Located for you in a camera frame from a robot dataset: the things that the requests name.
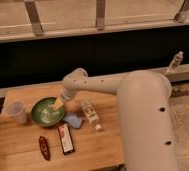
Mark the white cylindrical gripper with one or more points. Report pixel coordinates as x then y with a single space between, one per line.
66 95

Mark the green ceramic bowl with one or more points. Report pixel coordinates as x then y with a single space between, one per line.
44 115

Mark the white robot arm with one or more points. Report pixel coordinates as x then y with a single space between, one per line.
143 108

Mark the blue sponge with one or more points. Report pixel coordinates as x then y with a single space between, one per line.
73 120

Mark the red black candy bar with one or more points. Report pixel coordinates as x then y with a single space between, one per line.
65 139

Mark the small white bottle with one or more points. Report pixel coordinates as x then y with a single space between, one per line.
91 114

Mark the translucent plastic cup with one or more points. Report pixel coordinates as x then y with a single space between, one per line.
16 111

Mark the left metal railing post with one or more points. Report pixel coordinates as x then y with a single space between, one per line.
33 17

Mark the metal railing post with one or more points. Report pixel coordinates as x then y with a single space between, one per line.
33 17
181 15
100 14

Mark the middle metal railing post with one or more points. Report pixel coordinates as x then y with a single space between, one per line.
100 14

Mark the right metal railing post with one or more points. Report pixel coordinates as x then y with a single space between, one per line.
181 15

